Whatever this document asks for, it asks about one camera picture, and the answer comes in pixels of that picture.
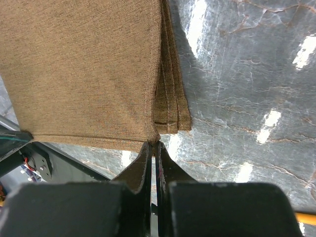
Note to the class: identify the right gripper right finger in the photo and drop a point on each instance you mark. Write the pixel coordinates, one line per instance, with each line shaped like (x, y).
(188, 208)

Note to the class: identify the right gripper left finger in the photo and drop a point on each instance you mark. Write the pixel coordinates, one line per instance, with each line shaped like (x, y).
(117, 208)

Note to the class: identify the brown cloth napkin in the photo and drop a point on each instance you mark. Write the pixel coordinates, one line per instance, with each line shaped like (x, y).
(95, 73)

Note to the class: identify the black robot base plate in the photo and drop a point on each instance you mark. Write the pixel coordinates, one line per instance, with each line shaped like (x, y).
(43, 159)

